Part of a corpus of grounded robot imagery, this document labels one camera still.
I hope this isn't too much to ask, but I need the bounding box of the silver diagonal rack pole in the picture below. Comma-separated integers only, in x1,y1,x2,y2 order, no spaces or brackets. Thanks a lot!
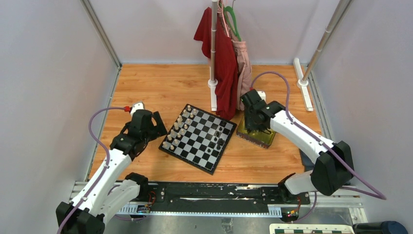
303,0,353,80

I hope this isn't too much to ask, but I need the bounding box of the pink hanging garment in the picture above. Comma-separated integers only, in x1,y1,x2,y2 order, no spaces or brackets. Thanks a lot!
218,0,252,111

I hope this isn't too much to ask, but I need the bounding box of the red hanging shirt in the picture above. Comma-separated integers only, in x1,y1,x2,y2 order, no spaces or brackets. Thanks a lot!
193,7,238,120

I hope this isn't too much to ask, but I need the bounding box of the white chess pieces row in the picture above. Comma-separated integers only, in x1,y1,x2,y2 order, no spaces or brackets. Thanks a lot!
160,105,198,153

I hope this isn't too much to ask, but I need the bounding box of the aluminium frame rail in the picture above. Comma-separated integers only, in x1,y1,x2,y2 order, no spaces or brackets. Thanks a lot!
56,177,366,234

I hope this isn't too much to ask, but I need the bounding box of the dark blue object corner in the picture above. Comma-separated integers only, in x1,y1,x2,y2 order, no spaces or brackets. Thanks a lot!
352,221,408,234

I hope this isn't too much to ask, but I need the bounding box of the black white chessboard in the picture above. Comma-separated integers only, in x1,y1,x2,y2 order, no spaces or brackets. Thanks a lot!
158,107,237,175

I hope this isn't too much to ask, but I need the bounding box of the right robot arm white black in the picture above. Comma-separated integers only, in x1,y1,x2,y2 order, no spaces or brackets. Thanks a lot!
241,89,354,204

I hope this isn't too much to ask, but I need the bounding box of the white clothes rack pole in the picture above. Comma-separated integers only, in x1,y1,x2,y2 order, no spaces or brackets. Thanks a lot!
208,0,218,112

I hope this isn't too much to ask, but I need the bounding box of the green clothes hanger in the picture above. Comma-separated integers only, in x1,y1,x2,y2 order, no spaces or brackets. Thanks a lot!
224,6,242,41

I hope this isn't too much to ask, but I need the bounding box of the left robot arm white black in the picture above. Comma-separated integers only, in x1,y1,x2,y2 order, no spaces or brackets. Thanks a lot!
56,101,167,234

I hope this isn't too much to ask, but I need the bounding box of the white rack foot bar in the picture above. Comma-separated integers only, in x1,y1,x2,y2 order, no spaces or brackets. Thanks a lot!
293,58,314,112

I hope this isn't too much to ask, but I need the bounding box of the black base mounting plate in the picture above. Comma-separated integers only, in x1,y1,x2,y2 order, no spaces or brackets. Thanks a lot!
134,182,310,215

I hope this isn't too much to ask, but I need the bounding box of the grey crumpled cloth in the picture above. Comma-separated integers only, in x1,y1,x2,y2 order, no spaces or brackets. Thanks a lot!
299,149,314,172

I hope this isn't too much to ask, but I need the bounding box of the yellow square tin box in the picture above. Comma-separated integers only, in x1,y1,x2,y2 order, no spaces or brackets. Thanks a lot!
236,117,276,149

